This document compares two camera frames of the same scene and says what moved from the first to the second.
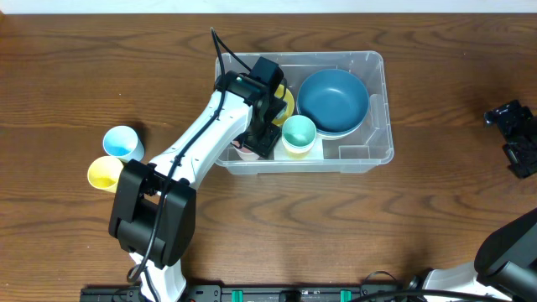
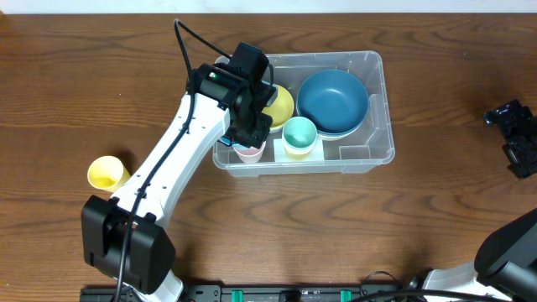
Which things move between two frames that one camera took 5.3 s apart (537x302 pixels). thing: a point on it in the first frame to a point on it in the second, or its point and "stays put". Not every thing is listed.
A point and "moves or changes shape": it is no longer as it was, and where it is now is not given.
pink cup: (246, 153) stays put
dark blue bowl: (336, 101) stays put
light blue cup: (122, 142) moves or changes shape
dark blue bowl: (336, 118) stays put
